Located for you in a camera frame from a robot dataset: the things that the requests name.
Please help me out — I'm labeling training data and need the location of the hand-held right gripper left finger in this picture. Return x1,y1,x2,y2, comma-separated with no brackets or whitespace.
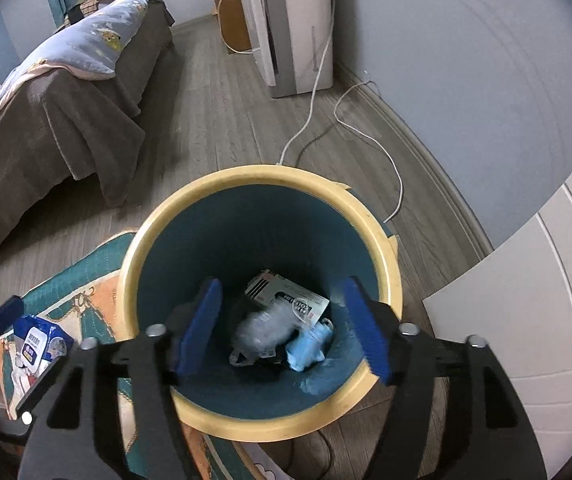
18,277,224,480

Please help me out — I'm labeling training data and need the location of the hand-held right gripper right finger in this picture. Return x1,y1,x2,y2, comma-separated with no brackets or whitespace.
341,275,549,480

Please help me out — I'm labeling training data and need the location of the blue wet wipes packet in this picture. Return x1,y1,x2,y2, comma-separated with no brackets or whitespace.
12,314,74,386

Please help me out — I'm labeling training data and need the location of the yellow and teal waste bin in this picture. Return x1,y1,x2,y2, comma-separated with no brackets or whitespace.
122,164,403,442

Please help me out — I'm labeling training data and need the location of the light blue face mask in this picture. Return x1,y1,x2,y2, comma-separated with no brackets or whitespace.
286,320,334,372

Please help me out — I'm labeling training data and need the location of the printed cardboard box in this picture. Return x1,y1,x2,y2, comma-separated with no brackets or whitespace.
245,270,331,328

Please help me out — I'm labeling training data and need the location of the teal and orange patterned rug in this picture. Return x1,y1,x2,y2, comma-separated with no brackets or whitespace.
0,230,291,480

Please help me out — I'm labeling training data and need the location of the white panelled door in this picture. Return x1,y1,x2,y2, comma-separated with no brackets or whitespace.
422,120,572,480

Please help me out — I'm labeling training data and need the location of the bed with brown blanket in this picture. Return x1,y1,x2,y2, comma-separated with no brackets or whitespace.
0,0,177,271

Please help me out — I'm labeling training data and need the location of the light blue printed quilt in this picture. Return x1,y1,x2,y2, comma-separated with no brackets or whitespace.
0,0,153,171

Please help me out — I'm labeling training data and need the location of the white air purifier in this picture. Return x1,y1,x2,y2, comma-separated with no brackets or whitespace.
233,0,335,99

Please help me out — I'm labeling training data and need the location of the small wooden cabinet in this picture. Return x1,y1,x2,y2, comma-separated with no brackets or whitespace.
206,0,253,53

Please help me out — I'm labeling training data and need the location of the black cable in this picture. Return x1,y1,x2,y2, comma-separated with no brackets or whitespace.
311,430,337,480

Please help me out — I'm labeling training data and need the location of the thin white floor cable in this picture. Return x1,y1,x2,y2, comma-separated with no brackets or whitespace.
333,70,405,225

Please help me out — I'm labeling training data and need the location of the white cable over cabinet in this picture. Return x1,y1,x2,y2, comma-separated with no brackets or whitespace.
214,0,254,56

